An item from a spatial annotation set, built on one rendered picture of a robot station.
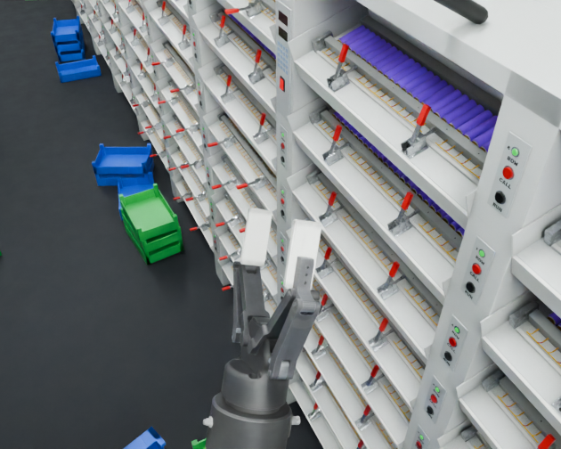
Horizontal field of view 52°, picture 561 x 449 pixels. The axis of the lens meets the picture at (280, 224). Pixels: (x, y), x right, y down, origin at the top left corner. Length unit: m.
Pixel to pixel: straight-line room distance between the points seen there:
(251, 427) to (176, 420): 1.73
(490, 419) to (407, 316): 0.26
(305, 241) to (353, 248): 0.80
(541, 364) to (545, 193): 0.30
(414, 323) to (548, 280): 0.44
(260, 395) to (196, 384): 1.80
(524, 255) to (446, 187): 0.18
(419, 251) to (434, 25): 0.43
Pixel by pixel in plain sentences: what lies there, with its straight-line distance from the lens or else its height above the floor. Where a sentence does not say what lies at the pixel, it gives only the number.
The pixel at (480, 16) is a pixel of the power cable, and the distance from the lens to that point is 0.91.
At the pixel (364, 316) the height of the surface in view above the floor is 0.90.
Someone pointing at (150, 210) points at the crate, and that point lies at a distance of 2.97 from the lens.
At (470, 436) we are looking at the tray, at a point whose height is 0.92.
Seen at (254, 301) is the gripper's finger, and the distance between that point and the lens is 0.69.
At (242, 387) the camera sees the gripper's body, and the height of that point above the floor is 1.49.
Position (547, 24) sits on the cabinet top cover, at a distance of 0.96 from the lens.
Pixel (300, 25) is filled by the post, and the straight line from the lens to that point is 1.32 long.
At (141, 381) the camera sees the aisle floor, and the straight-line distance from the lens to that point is 2.48.
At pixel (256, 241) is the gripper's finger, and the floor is 1.55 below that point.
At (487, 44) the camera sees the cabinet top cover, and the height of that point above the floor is 1.70.
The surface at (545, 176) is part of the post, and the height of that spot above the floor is 1.59.
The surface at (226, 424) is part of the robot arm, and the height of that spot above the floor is 1.46.
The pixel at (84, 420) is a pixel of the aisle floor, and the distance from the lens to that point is 2.45.
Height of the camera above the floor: 2.03
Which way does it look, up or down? 41 degrees down
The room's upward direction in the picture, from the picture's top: straight up
